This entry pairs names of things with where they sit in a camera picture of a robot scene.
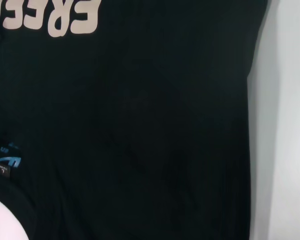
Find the black shirt with FREE print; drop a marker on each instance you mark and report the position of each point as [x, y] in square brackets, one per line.
[140, 100]

